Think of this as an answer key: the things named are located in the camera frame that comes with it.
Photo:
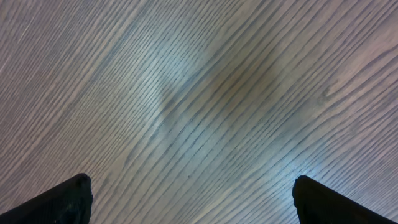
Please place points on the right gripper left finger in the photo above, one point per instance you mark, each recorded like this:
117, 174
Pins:
68, 202

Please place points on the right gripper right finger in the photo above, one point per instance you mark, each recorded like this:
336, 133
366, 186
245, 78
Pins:
318, 204

